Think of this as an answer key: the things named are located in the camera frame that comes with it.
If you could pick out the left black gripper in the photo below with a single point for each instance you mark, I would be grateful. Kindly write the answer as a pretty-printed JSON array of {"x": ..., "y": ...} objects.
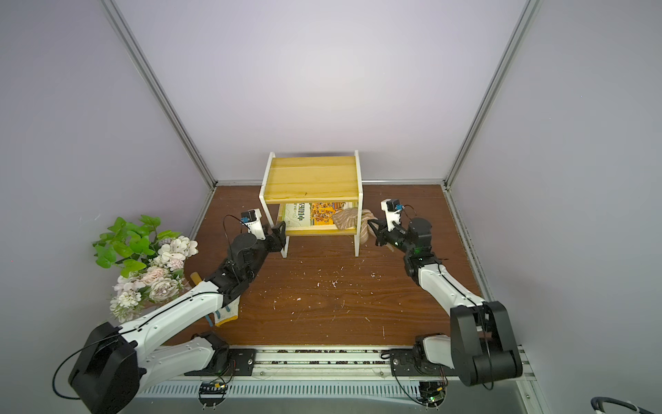
[{"x": 275, "y": 242}]

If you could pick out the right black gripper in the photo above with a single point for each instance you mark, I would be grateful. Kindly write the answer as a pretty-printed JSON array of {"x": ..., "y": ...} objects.
[{"x": 385, "y": 235}]

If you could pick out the beige striped cloth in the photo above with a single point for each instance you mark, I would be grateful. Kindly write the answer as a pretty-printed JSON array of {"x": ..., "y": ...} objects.
[{"x": 350, "y": 219}]

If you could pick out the white metal yellow wood bookshelf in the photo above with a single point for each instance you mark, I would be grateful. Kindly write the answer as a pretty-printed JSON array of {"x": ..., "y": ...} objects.
[{"x": 313, "y": 179}]

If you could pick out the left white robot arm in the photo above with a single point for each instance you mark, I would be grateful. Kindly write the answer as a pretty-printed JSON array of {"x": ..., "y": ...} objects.
[{"x": 116, "y": 363}]

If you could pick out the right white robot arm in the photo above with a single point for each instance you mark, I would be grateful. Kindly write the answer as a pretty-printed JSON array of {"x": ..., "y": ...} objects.
[{"x": 481, "y": 348}]

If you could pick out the illustrated picture book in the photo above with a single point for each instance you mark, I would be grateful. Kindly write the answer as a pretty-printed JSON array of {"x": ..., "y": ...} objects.
[{"x": 311, "y": 215}]

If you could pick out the white work glove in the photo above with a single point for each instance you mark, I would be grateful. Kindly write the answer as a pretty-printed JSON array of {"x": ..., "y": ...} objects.
[{"x": 225, "y": 314}]

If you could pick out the artificial flower bouquet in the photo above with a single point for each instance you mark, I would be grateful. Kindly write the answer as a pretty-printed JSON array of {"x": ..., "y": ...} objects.
[{"x": 150, "y": 263}]

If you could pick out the right small circuit board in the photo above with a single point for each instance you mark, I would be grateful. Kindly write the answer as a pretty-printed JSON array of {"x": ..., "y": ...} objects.
[{"x": 432, "y": 394}]

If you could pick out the small circuit board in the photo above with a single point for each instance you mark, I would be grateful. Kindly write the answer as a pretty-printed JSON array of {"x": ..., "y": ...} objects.
[
  {"x": 432, "y": 394},
  {"x": 212, "y": 393}
]

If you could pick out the left small circuit board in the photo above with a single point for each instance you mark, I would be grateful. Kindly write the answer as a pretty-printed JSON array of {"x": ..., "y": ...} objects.
[{"x": 212, "y": 393}]

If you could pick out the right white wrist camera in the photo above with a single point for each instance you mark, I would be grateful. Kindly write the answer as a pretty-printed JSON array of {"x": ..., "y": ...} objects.
[{"x": 393, "y": 210}]

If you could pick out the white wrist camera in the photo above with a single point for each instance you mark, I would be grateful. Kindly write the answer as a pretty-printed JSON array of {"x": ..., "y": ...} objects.
[
  {"x": 393, "y": 210},
  {"x": 252, "y": 220}
]

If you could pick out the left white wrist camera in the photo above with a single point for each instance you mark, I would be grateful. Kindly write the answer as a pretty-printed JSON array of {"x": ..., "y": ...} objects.
[{"x": 252, "y": 220}]

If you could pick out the yellow handled tool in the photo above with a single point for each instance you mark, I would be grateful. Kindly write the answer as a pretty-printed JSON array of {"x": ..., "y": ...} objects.
[{"x": 196, "y": 280}]

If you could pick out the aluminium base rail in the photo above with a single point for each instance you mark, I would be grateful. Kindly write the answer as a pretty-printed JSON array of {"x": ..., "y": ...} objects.
[{"x": 374, "y": 373}]

